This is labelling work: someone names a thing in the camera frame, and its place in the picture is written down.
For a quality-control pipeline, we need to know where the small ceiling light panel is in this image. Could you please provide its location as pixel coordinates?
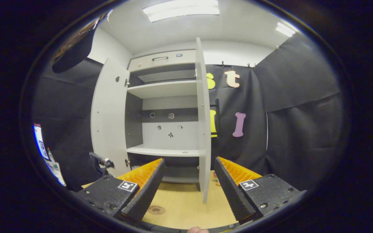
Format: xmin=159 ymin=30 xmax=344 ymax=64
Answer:
xmin=276 ymin=22 xmax=295 ymax=37

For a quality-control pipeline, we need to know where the round brown coaster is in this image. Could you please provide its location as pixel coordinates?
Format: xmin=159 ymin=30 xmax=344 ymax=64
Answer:
xmin=148 ymin=205 xmax=166 ymax=215

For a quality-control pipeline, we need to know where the large ceiling light panel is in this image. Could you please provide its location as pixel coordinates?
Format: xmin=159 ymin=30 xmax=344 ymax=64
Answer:
xmin=142 ymin=0 xmax=220 ymax=22

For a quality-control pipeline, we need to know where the colourful printed sheet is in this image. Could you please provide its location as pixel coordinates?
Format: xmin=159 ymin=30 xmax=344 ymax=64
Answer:
xmin=34 ymin=124 xmax=66 ymax=186

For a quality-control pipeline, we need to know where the grey cabinet with shelves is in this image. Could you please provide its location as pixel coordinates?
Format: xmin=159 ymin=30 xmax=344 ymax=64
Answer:
xmin=124 ymin=49 xmax=203 ymax=191

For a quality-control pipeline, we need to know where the dark rounded object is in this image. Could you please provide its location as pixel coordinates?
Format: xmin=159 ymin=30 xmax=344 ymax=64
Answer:
xmin=52 ymin=11 xmax=112 ymax=73

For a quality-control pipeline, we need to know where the black backdrop cloth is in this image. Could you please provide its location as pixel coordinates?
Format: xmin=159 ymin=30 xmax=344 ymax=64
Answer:
xmin=33 ymin=31 xmax=344 ymax=191

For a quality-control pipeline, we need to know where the grey cabinet door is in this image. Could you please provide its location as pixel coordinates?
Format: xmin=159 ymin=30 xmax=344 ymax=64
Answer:
xmin=91 ymin=58 xmax=131 ymax=178
xmin=195 ymin=37 xmax=211 ymax=204

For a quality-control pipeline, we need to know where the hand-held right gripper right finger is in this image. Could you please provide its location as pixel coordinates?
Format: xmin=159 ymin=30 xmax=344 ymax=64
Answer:
xmin=214 ymin=156 xmax=300 ymax=224

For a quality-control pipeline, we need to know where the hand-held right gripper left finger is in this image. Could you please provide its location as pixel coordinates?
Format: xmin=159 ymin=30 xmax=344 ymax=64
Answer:
xmin=76 ymin=158 xmax=166 ymax=224

